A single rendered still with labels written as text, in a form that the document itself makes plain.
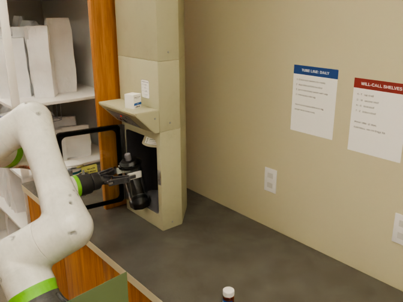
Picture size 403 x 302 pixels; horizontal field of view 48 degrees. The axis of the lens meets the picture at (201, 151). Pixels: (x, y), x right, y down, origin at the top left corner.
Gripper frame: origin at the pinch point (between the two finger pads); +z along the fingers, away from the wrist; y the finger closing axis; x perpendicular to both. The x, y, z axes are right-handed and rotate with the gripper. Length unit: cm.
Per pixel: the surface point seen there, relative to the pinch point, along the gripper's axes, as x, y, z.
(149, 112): -30.0, -14.1, 1.7
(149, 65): -48.4, -7.9, 6.6
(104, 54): -50, 23, 2
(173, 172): -0.7, -14.2, 13.6
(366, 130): -28, -85, 50
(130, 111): -30.3, -9.2, -4.2
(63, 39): -50, 124, 27
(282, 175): 0, -47, 50
